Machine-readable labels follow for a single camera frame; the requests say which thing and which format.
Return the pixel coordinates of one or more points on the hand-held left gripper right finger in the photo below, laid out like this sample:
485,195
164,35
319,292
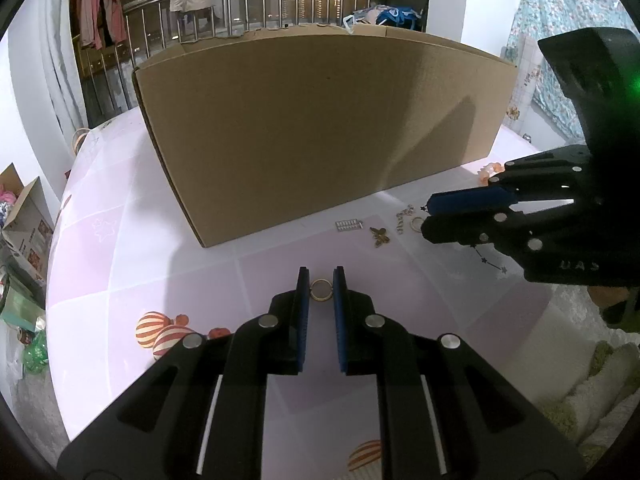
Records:
340,320

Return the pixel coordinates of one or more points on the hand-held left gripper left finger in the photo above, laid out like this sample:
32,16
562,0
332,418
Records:
302,320

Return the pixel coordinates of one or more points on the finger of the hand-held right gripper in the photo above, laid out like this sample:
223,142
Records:
465,230
470,200

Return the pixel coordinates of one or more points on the brown cardboard box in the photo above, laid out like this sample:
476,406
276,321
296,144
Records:
300,135

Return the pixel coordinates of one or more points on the bronze butterfly charm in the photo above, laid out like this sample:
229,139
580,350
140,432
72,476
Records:
380,235

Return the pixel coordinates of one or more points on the silver rhinestone hair clip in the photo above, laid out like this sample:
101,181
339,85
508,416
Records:
348,225

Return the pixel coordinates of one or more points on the teal floral curtain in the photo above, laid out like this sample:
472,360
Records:
545,20

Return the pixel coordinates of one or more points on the blue bag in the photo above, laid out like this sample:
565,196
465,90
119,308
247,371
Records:
395,15

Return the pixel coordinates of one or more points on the fuzzy green white garment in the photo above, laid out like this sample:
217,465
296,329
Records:
610,385

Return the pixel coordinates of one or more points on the white plastic bag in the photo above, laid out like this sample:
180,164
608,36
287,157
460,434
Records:
349,24

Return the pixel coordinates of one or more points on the green plastic bottle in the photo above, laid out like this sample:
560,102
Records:
36,355

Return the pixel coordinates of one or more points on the green gift bag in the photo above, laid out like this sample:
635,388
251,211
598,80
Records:
20,305

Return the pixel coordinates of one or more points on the open printed cardboard box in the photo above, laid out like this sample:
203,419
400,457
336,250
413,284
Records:
30,220

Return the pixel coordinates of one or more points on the metal railing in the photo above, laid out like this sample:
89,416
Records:
250,10

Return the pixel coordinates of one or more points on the white curtain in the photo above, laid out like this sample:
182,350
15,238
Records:
45,60

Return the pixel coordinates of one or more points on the dark pink hanging garment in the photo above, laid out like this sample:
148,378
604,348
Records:
100,5

